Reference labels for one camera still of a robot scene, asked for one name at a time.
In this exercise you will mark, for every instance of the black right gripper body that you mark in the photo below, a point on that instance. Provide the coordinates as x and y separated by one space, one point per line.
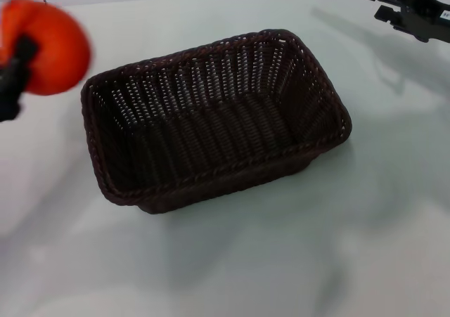
425 14

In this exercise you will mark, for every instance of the orange mandarin fruit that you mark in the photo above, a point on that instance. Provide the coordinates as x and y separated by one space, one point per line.
56 50

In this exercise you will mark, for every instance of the dark brown woven basket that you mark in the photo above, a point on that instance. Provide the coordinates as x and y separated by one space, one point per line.
218 127

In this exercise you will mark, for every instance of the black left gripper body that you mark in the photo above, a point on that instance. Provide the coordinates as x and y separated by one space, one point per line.
10 92

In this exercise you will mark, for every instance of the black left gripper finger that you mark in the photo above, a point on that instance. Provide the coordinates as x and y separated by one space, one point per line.
26 51

